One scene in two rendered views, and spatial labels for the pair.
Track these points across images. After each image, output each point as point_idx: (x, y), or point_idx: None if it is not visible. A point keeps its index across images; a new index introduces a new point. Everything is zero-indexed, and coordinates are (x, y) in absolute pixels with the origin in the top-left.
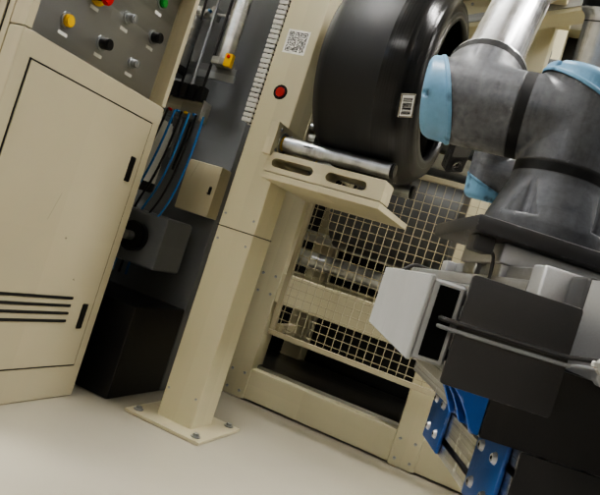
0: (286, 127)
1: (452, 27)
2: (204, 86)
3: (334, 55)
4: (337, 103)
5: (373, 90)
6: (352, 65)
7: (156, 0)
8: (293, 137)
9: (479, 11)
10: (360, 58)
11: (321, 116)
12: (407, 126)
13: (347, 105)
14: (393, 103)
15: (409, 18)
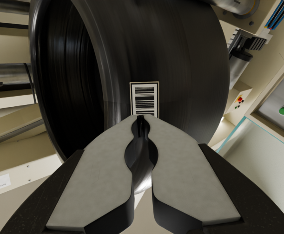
0: (238, 26)
1: (62, 129)
2: (248, 49)
3: (217, 127)
4: (221, 75)
5: (192, 111)
6: (207, 128)
7: None
8: (219, 12)
9: (38, 126)
10: (199, 139)
11: (227, 51)
12: (133, 63)
13: (214, 76)
14: (168, 102)
15: (144, 190)
